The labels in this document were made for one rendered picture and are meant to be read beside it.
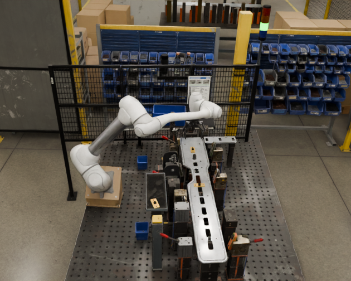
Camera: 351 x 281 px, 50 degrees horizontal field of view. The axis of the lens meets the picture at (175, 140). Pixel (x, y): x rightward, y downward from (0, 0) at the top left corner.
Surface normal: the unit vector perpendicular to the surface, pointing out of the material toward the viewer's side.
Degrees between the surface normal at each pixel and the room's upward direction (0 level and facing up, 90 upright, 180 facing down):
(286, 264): 0
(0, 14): 90
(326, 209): 0
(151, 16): 90
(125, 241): 0
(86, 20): 90
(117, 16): 90
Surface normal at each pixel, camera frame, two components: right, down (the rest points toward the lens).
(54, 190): 0.03, -0.83
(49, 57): -0.01, 0.58
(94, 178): 0.04, -0.07
